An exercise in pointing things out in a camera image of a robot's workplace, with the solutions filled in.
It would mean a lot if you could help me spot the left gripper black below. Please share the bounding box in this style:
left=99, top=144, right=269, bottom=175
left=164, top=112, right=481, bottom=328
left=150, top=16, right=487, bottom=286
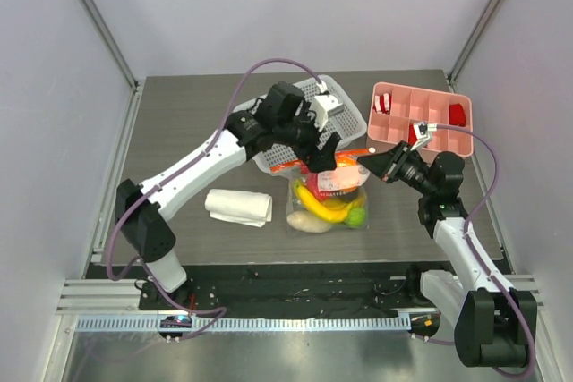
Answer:
left=275, top=103, right=339, bottom=173

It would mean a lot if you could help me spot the clear zip bag orange seal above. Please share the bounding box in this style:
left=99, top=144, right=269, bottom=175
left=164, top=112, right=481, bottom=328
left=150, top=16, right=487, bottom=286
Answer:
left=270, top=149, right=373, bottom=233

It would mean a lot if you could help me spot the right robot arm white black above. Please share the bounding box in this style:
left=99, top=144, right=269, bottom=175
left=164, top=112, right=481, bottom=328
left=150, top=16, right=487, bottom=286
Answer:
left=357, top=141, right=537, bottom=370

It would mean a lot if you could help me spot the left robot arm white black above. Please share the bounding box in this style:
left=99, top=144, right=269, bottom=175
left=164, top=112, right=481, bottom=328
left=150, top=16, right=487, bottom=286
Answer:
left=113, top=81, right=344, bottom=310

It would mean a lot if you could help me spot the orange fake fruit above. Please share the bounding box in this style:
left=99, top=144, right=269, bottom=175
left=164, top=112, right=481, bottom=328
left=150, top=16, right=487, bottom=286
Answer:
left=335, top=154, right=362, bottom=176

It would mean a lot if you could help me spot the red fake apple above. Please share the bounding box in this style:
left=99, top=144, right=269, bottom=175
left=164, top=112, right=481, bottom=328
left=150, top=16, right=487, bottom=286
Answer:
left=305, top=174, right=341, bottom=202

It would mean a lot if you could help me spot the yellow fake banana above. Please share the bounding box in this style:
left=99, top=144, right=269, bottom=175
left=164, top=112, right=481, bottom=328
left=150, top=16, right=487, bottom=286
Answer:
left=293, top=180, right=354, bottom=224

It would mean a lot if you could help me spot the green fake fruit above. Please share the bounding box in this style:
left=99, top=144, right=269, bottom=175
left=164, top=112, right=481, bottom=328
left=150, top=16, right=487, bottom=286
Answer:
left=344, top=207, right=368, bottom=228

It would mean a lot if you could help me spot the white fake radish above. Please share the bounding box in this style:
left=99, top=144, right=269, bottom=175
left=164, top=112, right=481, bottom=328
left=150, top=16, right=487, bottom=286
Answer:
left=286, top=211, right=332, bottom=233

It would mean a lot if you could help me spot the red item middle compartment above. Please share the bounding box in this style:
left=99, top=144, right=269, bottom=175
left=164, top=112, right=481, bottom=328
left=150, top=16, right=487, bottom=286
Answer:
left=408, top=123, right=425, bottom=146

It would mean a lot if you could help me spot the red item compartment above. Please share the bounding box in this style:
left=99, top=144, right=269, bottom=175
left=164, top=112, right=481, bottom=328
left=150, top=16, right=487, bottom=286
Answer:
left=408, top=123, right=425, bottom=146
left=449, top=104, right=467, bottom=127

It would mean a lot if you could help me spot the white perforated plastic basket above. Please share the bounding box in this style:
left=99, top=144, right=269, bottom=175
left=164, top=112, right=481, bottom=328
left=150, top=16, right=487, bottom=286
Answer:
left=225, top=75, right=366, bottom=175

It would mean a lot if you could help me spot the red white striped item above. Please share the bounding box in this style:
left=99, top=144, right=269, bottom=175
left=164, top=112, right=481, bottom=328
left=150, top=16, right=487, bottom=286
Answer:
left=372, top=92, right=392, bottom=115

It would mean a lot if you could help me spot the folded white towel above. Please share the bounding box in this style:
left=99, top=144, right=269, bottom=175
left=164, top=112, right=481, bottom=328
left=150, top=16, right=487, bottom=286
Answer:
left=204, top=189, right=273, bottom=227

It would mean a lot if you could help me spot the pink compartment tray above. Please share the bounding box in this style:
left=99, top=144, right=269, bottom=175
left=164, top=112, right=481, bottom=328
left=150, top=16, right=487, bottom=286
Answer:
left=366, top=82, right=474, bottom=163

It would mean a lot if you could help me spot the red item right compartment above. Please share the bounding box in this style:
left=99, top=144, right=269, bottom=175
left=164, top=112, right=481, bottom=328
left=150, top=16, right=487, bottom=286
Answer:
left=449, top=104, right=467, bottom=127

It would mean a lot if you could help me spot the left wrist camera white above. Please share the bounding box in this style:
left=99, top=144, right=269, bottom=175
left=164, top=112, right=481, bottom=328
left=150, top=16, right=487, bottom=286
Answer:
left=311, top=81, right=344, bottom=132

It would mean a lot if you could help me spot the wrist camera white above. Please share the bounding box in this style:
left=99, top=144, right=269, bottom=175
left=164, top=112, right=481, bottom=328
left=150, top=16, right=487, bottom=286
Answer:
left=311, top=81, right=344, bottom=132
left=408, top=122, right=438, bottom=150

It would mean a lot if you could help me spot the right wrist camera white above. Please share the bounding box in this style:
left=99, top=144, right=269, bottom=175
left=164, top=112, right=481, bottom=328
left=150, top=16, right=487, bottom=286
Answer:
left=408, top=122, right=438, bottom=150

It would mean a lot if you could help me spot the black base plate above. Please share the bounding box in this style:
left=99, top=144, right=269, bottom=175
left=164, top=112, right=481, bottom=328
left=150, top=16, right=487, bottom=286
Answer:
left=139, top=262, right=445, bottom=320

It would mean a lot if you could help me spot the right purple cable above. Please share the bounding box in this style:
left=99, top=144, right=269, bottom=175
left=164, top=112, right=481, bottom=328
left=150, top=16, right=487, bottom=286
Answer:
left=424, top=124, right=537, bottom=378

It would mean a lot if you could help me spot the purple cable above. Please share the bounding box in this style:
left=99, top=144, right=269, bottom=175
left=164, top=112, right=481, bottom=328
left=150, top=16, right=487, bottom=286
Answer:
left=424, top=124, right=537, bottom=378
left=105, top=57, right=326, bottom=341

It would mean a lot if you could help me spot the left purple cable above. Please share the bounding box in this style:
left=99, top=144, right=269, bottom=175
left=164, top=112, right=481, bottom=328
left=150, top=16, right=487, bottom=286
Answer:
left=105, top=57, right=326, bottom=341

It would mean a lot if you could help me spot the white slotted cable duct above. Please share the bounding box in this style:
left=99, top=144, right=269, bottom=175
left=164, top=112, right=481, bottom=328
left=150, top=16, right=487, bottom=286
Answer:
left=75, top=314, right=411, bottom=333

